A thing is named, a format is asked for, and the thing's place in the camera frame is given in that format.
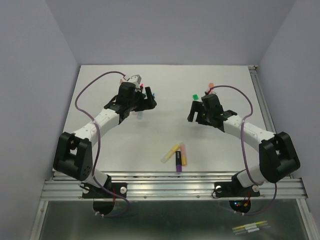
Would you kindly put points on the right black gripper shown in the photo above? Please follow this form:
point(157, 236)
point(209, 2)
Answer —
point(197, 106)

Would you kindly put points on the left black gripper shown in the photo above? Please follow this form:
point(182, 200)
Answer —
point(149, 103)

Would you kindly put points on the green pen cap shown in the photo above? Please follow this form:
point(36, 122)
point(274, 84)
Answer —
point(195, 97)

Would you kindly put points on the pastel green highlighter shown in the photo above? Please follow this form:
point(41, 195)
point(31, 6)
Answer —
point(140, 115)

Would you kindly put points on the black highlighter purple cap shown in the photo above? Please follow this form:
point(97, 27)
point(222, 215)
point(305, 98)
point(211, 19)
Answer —
point(178, 161)

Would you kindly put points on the pastel orange yellow highlighter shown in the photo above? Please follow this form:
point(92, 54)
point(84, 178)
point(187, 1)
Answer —
point(183, 154)

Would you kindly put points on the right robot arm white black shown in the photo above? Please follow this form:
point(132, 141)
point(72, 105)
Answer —
point(253, 136)

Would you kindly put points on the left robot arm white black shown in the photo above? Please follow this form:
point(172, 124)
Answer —
point(74, 152)

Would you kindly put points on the pens on lower shelf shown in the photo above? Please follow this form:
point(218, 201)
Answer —
point(250, 227)

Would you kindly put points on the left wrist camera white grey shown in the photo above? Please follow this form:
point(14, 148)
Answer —
point(135, 79)

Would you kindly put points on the aluminium rail right side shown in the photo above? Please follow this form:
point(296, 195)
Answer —
point(265, 100)

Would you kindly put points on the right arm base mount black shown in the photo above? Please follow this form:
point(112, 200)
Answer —
point(240, 197)

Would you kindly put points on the aluminium rail frame front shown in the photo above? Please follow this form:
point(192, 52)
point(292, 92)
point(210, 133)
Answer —
point(143, 186)

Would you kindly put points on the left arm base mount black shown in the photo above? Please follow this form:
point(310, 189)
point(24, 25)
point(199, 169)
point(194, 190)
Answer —
point(104, 197)

